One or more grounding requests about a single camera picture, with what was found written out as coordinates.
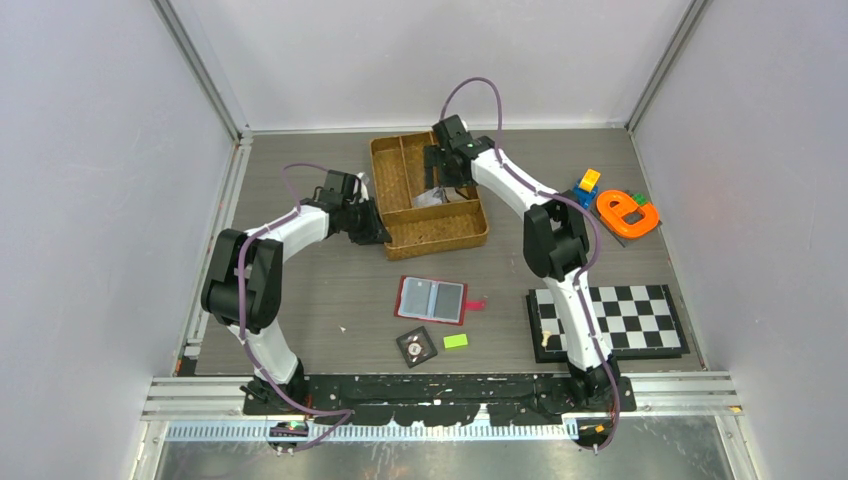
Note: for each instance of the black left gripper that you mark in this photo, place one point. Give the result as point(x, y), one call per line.
point(375, 233)

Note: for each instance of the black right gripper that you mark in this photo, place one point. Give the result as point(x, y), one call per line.
point(432, 158)

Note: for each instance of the red leather card holder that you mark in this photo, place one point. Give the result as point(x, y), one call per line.
point(469, 305)

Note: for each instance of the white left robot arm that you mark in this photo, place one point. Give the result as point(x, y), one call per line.
point(243, 288)

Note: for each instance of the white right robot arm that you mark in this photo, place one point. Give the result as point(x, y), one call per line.
point(557, 233)

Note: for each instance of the woven wicker divided tray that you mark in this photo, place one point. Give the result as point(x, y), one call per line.
point(398, 171)

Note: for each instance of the poker chip in black case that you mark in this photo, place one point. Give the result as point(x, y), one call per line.
point(416, 347)

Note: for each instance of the green rectangular block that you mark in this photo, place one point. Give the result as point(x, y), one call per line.
point(455, 341)

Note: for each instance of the blue toy brick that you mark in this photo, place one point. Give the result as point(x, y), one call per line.
point(585, 198)

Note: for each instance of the yellow toy brick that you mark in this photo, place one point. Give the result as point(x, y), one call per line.
point(589, 180)

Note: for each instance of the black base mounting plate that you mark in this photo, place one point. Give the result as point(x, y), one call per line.
point(446, 399)

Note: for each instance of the green toy brick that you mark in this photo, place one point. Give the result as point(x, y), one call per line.
point(639, 199)

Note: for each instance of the black white chessboard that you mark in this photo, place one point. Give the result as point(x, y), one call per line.
point(637, 322)

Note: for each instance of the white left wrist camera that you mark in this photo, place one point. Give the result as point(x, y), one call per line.
point(363, 181)

